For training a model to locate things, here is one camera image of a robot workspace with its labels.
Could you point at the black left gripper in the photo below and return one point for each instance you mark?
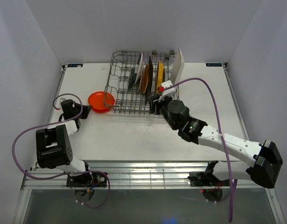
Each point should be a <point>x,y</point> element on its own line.
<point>86,109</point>

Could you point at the black label back left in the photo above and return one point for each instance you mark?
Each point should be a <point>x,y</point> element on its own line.
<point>74,65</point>

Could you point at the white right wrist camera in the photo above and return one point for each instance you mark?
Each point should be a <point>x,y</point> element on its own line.
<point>166,89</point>

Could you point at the woven bamboo round plate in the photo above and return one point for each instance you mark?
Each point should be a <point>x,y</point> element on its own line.
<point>145,79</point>

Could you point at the black xdof label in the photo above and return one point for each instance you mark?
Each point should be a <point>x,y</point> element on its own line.
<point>213,64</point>

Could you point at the grey wire dish rack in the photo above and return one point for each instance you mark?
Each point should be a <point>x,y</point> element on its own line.
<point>129,101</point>

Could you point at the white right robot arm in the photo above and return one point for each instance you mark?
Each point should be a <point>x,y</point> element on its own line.
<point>257,162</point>

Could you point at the speckled beige oval plate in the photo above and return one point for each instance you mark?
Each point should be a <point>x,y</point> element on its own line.
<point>139,86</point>

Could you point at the white rectangular plate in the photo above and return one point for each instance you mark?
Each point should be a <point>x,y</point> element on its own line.
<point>177,68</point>

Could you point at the white plate striped rim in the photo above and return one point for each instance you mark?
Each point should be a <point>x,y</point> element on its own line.
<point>139,67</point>

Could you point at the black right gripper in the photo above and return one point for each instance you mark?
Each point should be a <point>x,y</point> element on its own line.
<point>154,104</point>

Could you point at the dark teal round plate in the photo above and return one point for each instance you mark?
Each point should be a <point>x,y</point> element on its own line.
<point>131,78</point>

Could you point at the orange round plate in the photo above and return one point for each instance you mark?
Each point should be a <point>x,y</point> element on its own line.
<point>101,102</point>

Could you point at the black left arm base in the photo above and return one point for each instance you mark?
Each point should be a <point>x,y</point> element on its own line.
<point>87,180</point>

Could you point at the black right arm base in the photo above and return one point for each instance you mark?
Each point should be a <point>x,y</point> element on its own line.
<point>205,179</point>

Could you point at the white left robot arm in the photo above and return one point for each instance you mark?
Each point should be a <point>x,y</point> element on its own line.
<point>53,147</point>

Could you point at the green square glazed plate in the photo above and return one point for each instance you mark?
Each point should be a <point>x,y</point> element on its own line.
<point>149,84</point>

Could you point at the yellow polka dot plate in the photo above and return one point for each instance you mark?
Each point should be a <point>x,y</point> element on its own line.
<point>160,76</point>

